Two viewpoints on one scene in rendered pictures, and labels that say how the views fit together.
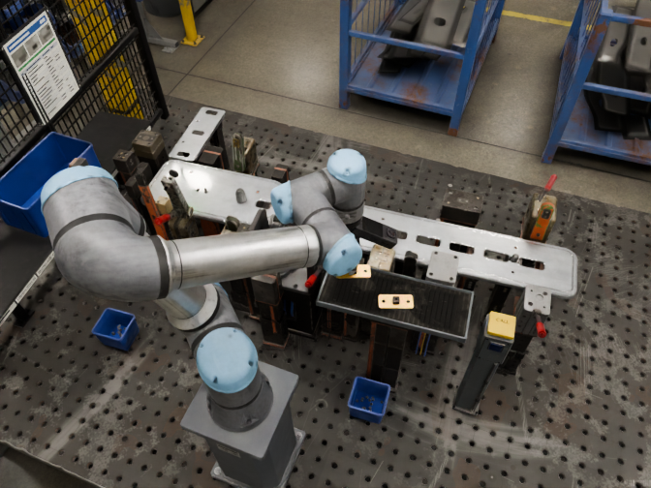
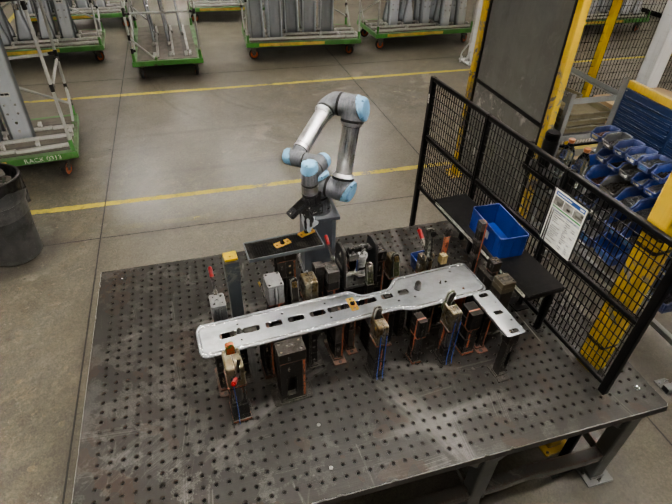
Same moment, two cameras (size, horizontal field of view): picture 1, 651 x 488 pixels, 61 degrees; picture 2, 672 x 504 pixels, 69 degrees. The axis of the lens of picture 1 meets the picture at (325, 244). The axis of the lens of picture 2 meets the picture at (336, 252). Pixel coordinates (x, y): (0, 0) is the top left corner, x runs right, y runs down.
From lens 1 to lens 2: 263 cm
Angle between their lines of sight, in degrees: 83
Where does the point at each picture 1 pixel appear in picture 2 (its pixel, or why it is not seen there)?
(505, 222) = (266, 454)
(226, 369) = not seen: hidden behind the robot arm
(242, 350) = not seen: hidden behind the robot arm
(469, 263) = (264, 316)
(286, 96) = not seen: outside the picture
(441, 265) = (274, 278)
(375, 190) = (383, 423)
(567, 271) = (204, 340)
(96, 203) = (344, 96)
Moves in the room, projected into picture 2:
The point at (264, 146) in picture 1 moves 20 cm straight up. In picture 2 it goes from (501, 411) to (512, 384)
